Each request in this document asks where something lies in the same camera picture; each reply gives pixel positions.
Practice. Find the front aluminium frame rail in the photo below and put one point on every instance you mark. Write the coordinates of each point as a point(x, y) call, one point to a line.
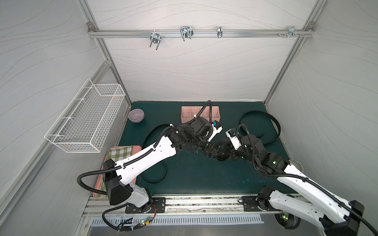
point(182, 205)

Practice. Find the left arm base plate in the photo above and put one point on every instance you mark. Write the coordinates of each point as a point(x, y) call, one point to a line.
point(156, 204)

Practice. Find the white vent strip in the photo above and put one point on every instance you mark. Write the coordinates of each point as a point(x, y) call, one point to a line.
point(171, 220)

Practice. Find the green checked cloth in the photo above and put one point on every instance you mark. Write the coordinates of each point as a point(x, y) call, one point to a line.
point(118, 153)

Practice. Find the metal hook clamp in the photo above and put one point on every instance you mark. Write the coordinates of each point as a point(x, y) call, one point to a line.
point(291, 33)
point(155, 38)
point(219, 32)
point(186, 32)

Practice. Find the pink divided storage box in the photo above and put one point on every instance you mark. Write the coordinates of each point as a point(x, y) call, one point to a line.
point(188, 113)

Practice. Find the white ribbed cup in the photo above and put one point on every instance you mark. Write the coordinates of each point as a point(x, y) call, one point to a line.
point(297, 165)

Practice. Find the white wire basket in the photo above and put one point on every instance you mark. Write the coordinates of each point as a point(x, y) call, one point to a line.
point(85, 123)

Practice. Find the long black belt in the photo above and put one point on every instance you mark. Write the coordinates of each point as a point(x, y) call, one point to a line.
point(223, 152)

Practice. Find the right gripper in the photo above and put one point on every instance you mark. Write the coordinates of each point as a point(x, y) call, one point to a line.
point(233, 152)

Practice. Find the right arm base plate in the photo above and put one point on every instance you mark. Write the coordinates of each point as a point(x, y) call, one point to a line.
point(249, 204)

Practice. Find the purple bowl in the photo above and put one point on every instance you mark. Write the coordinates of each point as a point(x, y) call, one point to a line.
point(136, 115)

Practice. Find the horizontal aluminium rail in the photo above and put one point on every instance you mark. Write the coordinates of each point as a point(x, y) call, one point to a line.
point(198, 33)

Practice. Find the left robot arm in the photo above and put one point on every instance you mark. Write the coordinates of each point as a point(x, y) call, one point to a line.
point(118, 176)

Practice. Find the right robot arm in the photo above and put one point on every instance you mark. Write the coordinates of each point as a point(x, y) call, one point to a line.
point(334, 215)

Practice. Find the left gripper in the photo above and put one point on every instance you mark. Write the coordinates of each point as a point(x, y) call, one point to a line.
point(209, 144)

